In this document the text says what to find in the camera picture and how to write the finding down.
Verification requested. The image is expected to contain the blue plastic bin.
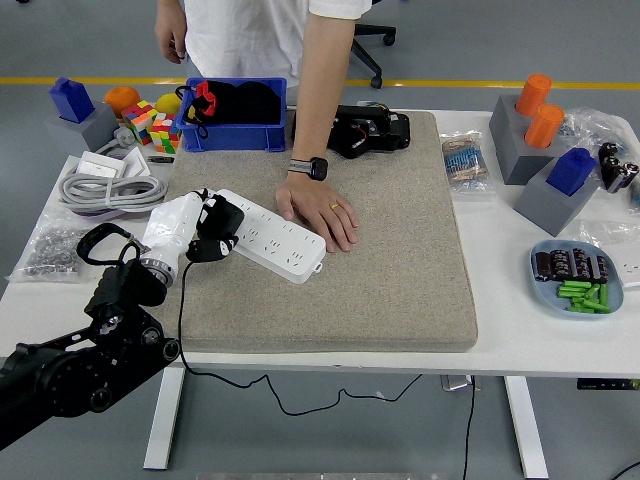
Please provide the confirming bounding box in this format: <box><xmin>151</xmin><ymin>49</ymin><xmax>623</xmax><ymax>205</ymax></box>
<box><xmin>178</xmin><ymin>76</ymin><xmax>289</xmax><ymax>153</ymax></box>

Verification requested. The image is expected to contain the black wristwatch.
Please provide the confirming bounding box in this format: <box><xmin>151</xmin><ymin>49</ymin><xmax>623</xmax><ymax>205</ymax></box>
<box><xmin>287</xmin><ymin>156</ymin><xmax>330</xmax><ymax>181</ymax></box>

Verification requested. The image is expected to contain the person's left hand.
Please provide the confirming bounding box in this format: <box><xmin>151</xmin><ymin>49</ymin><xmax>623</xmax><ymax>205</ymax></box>
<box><xmin>275</xmin><ymin>175</ymin><xmax>360</xmax><ymax>254</ymax></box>

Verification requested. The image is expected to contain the white power strip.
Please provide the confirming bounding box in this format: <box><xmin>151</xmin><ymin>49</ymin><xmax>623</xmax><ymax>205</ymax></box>
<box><xmin>212</xmin><ymin>188</ymin><xmax>328</xmax><ymax>285</ymax></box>

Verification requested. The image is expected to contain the colourful puzzle cube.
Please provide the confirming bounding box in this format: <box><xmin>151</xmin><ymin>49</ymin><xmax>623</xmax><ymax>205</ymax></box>
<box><xmin>121</xmin><ymin>99</ymin><xmax>159</xmax><ymax>146</ymax></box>
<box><xmin>148</xmin><ymin>112</ymin><xmax>182</xmax><ymax>154</ymax></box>

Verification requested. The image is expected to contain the black device housing with wires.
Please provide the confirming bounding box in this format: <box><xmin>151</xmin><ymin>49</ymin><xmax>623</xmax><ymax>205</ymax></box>
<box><xmin>291</xmin><ymin>103</ymin><xmax>412</xmax><ymax>160</ymax></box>

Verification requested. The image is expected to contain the metal bracket under table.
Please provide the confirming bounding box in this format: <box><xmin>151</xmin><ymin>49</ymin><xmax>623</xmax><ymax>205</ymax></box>
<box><xmin>439</xmin><ymin>373</ymin><xmax>482</xmax><ymax>392</ymax></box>

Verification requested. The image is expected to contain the white table leg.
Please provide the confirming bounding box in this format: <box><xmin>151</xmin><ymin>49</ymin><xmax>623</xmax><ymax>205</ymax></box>
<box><xmin>143</xmin><ymin>367</ymin><xmax>187</xmax><ymax>471</ymax></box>
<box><xmin>503</xmin><ymin>375</ymin><xmax>550</xmax><ymax>480</ymax></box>

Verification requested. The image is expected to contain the clear bag of resistors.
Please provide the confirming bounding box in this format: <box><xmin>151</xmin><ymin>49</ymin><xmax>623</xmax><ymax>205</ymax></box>
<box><xmin>439</xmin><ymin>130</ymin><xmax>497</xmax><ymax>196</ymax></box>

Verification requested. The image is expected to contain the person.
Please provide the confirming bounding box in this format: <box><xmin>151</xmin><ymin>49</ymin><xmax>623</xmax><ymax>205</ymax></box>
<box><xmin>183</xmin><ymin>0</ymin><xmax>375</xmax><ymax>91</ymax></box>

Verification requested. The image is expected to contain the grey-brown mat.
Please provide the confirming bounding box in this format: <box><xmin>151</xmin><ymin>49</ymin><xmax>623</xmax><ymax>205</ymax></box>
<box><xmin>132</xmin><ymin>110</ymin><xmax>480</xmax><ymax>354</ymax></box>

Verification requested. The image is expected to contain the grey two-hole block holder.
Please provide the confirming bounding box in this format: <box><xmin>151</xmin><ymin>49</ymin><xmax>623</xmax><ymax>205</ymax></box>
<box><xmin>488</xmin><ymin>94</ymin><xmax>564</xmax><ymax>186</ymax></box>

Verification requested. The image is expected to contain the person's right hand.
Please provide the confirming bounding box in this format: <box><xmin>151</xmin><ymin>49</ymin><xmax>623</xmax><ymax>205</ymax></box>
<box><xmin>154</xmin><ymin>9</ymin><xmax>189</xmax><ymax>65</ymax></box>

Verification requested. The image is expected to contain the black cloth pouch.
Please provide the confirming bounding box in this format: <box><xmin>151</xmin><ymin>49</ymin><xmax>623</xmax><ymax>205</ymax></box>
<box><xmin>214</xmin><ymin>79</ymin><xmax>282</xmax><ymax>125</ymax></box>

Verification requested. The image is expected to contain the hanging black cable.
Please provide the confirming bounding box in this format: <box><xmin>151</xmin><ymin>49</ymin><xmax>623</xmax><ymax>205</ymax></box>
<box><xmin>462</xmin><ymin>375</ymin><xmax>477</xmax><ymax>480</ymax></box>

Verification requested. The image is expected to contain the grey power strip cord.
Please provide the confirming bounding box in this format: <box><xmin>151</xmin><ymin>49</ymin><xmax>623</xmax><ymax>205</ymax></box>
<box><xmin>58</xmin><ymin>125</ymin><xmax>174</xmax><ymax>214</ymax></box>

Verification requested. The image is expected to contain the black office chair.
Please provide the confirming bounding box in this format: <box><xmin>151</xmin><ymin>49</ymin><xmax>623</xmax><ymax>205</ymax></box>
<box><xmin>349</xmin><ymin>23</ymin><xmax>398</xmax><ymax>90</ymax></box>

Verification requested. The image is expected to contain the light blue plate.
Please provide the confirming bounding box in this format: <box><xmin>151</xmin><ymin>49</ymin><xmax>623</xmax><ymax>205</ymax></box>
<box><xmin>529</xmin><ymin>239</ymin><xmax>626</xmax><ymax>321</ymax></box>

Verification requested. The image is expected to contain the blue plastic block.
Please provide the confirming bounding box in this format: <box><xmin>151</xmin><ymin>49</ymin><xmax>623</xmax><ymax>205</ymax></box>
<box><xmin>545</xmin><ymin>147</ymin><xmax>598</xmax><ymax>196</ymax></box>
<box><xmin>48</xmin><ymin>76</ymin><xmax>96</xmax><ymax>123</ymax></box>

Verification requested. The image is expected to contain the clear bag of metal nuts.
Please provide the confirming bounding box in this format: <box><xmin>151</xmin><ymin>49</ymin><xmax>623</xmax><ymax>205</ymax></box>
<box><xmin>9</xmin><ymin>212</ymin><xmax>99</xmax><ymax>284</ymax></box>

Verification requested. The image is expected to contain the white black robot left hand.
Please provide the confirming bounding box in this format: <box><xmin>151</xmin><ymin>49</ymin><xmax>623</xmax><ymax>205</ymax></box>
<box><xmin>141</xmin><ymin>187</ymin><xmax>240</xmax><ymax>275</ymax></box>

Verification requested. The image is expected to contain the clear plastic bag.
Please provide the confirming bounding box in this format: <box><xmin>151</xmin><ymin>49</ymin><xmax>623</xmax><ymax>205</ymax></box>
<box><xmin>557</xmin><ymin>107</ymin><xmax>634</xmax><ymax>151</ymax></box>
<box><xmin>579</xmin><ymin>219</ymin><xmax>640</xmax><ymax>247</ymax></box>

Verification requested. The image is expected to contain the black table control panel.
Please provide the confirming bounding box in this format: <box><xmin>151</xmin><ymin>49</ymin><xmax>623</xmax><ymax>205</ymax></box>
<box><xmin>576</xmin><ymin>378</ymin><xmax>640</xmax><ymax>392</ymax></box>

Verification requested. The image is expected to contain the thin black plug cord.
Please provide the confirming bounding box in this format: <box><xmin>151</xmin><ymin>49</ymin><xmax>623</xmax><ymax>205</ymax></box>
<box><xmin>177</xmin><ymin>257</ymin><xmax>425</xmax><ymax>417</ymax></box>

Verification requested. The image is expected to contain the orange ball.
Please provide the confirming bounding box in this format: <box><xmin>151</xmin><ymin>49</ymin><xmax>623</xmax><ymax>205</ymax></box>
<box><xmin>104</xmin><ymin>85</ymin><xmax>142</xmax><ymax>120</ymax></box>

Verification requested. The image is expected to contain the white cardboard box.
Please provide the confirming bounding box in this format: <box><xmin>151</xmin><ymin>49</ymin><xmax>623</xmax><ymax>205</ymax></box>
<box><xmin>77</xmin><ymin>147</ymin><xmax>153</xmax><ymax>181</ymax></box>

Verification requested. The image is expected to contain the purple white flat pack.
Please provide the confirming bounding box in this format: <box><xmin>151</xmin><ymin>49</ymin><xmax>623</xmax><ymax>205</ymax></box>
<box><xmin>74</xmin><ymin>206</ymin><xmax>127</xmax><ymax>222</ymax></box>

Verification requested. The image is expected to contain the orange cylinder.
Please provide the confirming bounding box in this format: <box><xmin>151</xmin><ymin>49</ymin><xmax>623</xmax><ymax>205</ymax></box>
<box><xmin>523</xmin><ymin>103</ymin><xmax>566</xmax><ymax>149</ymax></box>
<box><xmin>515</xmin><ymin>73</ymin><xmax>553</xmax><ymax>117</ymax></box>

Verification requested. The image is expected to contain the black plug adapter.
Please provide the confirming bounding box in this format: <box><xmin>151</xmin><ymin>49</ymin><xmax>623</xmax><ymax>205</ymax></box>
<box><xmin>197</xmin><ymin>195</ymin><xmax>246</xmax><ymax>246</ymax></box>

